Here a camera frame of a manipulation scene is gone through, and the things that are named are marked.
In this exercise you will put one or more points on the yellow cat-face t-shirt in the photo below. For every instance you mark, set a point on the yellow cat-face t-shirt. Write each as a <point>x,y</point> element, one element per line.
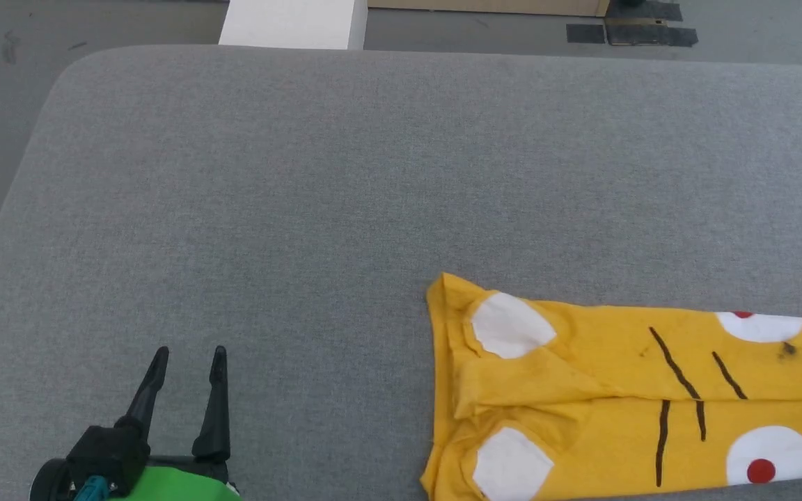
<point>617,396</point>

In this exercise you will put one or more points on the large black floor tape patch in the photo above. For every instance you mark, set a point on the large black floor tape patch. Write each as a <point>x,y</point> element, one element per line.
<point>651,31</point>

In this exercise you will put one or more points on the white rectangular block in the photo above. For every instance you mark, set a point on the white rectangular block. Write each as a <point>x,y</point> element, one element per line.
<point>289,24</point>

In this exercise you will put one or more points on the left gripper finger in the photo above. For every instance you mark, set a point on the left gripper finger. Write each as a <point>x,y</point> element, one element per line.
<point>147,396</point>
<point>216,417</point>

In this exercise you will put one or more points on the small black floor tape patch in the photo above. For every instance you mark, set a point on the small black floor tape patch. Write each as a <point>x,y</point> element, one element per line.
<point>585,33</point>

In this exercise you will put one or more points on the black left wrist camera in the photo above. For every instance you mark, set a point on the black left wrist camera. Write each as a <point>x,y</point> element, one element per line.
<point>108,452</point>

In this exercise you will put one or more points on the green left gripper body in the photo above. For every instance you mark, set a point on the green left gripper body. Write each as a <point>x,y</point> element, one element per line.
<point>171,486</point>

